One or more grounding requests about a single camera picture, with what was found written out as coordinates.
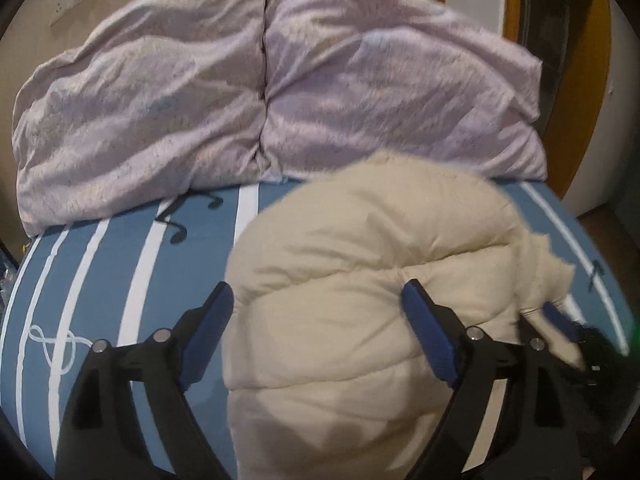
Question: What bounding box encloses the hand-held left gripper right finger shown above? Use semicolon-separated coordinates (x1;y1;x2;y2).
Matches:
401;279;587;480

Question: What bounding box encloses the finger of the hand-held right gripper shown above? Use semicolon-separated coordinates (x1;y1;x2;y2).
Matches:
542;301;587;345

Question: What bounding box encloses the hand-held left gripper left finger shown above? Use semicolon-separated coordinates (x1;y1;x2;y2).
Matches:
55;281;236;480

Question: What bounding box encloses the beige puffer jacket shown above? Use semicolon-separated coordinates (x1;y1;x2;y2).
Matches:
222;150;588;480

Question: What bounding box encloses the blue white-striped bed sheet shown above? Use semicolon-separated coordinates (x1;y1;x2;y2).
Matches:
0;180;632;480

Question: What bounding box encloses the right lilac pillow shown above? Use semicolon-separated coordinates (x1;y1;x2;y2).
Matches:
369;0;613;201

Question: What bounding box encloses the lilac pillow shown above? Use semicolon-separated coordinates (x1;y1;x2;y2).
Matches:
369;0;613;201
11;0;548;238

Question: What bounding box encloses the left lilac pillow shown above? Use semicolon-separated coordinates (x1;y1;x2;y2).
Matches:
11;0;548;238

